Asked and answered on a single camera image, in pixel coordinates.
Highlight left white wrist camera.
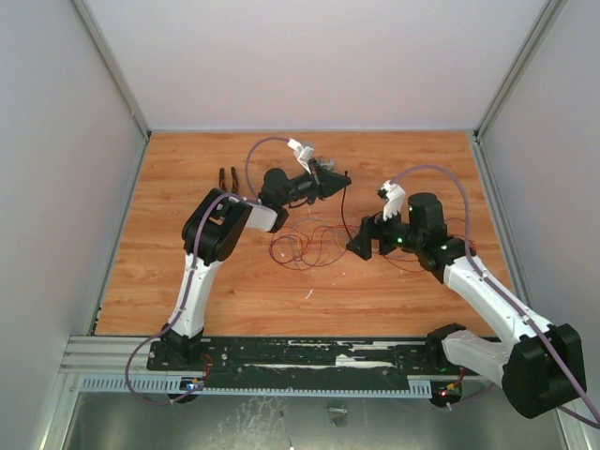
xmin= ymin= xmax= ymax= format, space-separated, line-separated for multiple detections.
xmin=287 ymin=138 xmax=314 ymax=173

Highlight long red wire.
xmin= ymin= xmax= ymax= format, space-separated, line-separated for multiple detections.
xmin=269 ymin=224 xmax=478 ymax=273

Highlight black zip tie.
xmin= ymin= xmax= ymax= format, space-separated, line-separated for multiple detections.
xmin=340 ymin=185 xmax=353 ymax=241

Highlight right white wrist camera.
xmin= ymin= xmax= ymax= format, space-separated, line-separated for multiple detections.
xmin=377 ymin=180 xmax=406 ymax=221

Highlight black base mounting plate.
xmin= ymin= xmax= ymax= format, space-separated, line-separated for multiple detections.
xmin=146 ymin=336 xmax=462 ymax=391

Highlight yellow wire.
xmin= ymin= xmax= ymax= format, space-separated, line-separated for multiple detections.
xmin=299 ymin=222 xmax=348 ymax=252

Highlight black adjustable wrench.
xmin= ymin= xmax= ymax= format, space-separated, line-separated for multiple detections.
xmin=317 ymin=157 xmax=335 ymax=171

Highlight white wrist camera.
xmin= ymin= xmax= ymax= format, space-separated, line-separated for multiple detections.
xmin=287 ymin=138 xmax=314 ymax=173
xmin=377 ymin=180 xmax=406 ymax=221

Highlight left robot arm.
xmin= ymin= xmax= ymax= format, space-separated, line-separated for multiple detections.
xmin=160 ymin=158 xmax=352 ymax=370

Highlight large orange black pliers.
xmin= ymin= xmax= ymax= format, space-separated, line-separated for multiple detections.
xmin=217 ymin=167 xmax=241 ymax=194

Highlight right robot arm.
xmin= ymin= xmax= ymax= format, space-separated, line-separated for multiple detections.
xmin=346 ymin=186 xmax=587 ymax=418

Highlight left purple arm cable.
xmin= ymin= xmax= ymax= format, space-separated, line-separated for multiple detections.
xmin=125 ymin=135 xmax=294 ymax=407

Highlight purple grey wire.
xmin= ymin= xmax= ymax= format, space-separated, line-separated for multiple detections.
xmin=280 ymin=219 xmax=348 ymax=263

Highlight grey slotted cable duct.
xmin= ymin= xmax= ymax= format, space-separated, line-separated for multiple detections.
xmin=78 ymin=373 xmax=433 ymax=398

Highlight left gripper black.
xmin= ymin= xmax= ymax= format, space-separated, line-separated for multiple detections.
xmin=280 ymin=159 xmax=353 ymax=206

